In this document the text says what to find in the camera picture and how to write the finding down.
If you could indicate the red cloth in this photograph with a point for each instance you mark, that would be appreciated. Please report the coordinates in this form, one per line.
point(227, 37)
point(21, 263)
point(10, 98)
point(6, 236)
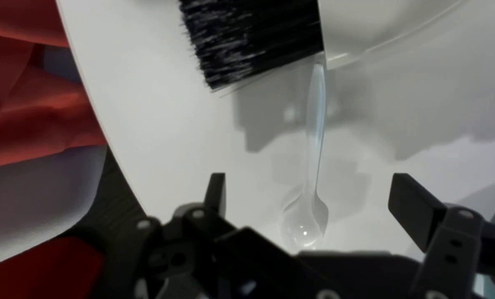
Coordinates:
point(27, 91)

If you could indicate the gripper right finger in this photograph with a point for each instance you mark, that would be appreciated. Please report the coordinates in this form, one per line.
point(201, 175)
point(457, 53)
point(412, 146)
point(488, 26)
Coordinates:
point(446, 236)

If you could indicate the clear plastic spoon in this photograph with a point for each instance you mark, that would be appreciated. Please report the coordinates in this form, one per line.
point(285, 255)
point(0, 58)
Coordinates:
point(311, 166)

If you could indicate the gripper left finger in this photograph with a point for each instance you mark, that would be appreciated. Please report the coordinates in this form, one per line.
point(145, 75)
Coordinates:
point(197, 241)

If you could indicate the black bristle brush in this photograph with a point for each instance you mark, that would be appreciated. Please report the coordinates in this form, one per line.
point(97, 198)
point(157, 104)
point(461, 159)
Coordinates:
point(251, 39)

